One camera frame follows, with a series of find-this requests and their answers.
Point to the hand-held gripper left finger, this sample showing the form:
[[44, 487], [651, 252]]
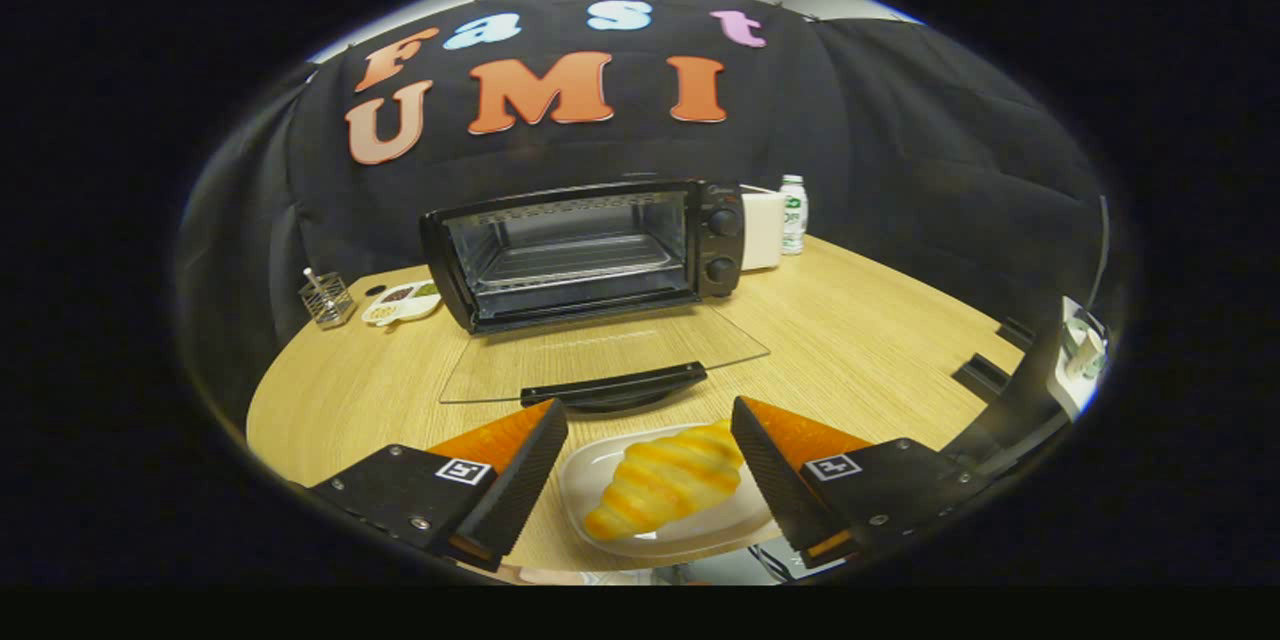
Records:
[[525, 480]]

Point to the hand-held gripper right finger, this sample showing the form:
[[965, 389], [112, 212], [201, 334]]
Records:
[[775, 480]]

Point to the golden croissant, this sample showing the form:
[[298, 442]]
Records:
[[660, 480]]

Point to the black toaster oven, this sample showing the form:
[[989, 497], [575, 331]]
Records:
[[580, 250]]

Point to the white pop-up toaster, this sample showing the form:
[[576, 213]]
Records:
[[762, 230]]

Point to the white oval plate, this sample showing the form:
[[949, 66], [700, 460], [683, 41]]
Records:
[[590, 465]]

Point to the white divided snack dish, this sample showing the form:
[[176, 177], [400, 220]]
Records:
[[400, 303]]

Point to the white plastic bottle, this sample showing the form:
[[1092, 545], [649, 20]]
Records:
[[793, 215]]

